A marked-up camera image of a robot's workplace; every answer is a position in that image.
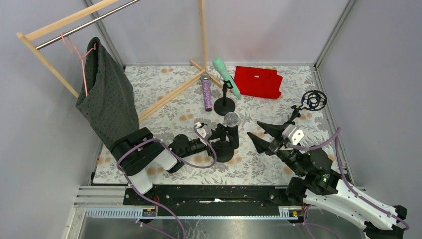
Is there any black glitter microphone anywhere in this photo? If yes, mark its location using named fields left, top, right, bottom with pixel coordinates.
left=223, top=112, right=239, bottom=149

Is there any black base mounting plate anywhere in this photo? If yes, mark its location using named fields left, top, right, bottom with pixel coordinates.
left=123, top=185, right=304, bottom=217

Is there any black tripod shock-mount stand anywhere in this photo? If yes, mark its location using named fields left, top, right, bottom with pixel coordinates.
left=287, top=90, right=328, bottom=124

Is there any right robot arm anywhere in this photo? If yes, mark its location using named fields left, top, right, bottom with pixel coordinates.
left=248, top=122, right=407, bottom=239

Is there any wooden clothes rack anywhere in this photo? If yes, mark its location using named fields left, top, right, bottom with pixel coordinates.
left=16, top=0, right=223, bottom=122

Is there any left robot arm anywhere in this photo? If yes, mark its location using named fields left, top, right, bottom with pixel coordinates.
left=111, top=123, right=234, bottom=194

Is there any red folded cloth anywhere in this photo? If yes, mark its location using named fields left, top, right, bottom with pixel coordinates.
left=234, top=66, right=283, bottom=99

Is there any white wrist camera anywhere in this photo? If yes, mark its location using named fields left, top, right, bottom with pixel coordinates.
left=194, top=122, right=212, bottom=140
left=282, top=124, right=304, bottom=145

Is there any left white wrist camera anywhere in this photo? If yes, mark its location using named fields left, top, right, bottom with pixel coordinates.
left=194, top=122, right=212, bottom=140

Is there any purple glitter microphone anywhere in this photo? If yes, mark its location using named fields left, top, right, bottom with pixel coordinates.
left=200, top=73, right=213, bottom=112

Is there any pink wire hanger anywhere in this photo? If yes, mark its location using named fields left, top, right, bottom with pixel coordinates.
left=60, top=32, right=97, bottom=97

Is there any mint green microphone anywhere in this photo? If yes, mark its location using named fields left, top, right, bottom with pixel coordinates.
left=212, top=57, right=242, bottom=100

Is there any dark grey dotted garment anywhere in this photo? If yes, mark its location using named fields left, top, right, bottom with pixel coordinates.
left=76, top=37, right=139, bottom=150

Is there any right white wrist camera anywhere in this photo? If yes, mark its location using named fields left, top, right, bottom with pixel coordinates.
left=282, top=124, right=304, bottom=145

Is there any black round-base mic stand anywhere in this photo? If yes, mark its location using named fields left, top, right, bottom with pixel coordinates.
left=214, top=83, right=236, bottom=116

